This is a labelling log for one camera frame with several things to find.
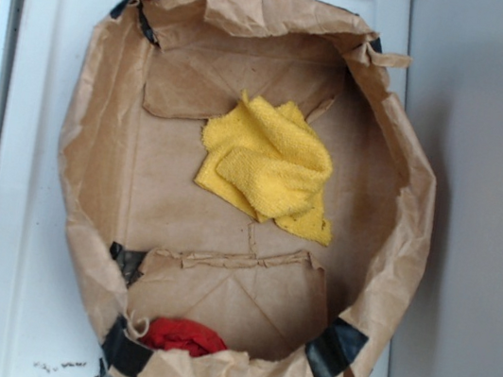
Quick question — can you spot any white plastic tray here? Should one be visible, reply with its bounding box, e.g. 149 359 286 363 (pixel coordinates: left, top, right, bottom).
0 0 411 377

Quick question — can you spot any red cloth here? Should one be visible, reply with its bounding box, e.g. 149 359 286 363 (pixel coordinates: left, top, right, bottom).
140 317 227 358

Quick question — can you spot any brown paper bag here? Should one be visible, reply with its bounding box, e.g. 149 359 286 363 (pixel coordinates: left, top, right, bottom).
59 0 436 377

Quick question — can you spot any yellow microfiber cloth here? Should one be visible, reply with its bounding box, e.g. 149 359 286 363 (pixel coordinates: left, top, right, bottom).
195 93 333 246

